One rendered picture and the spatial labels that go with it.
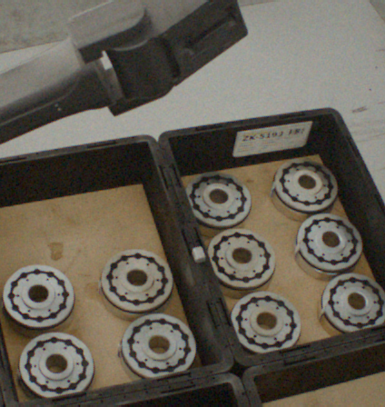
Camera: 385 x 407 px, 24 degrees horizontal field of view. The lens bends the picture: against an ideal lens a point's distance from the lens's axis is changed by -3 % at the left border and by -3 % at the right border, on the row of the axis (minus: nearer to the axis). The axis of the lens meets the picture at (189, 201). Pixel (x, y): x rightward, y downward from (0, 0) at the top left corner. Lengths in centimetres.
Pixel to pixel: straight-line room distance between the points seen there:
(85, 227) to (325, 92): 64
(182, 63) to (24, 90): 14
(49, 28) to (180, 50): 209
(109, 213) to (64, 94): 62
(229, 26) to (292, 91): 98
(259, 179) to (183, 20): 72
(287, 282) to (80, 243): 31
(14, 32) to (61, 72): 208
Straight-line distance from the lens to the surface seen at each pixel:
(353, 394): 133
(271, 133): 146
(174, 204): 132
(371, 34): 200
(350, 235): 142
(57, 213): 142
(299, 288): 139
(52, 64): 83
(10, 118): 83
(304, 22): 197
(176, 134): 140
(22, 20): 294
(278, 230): 144
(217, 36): 85
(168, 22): 80
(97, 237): 140
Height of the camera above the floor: 199
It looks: 53 degrees down
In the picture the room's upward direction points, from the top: 10 degrees clockwise
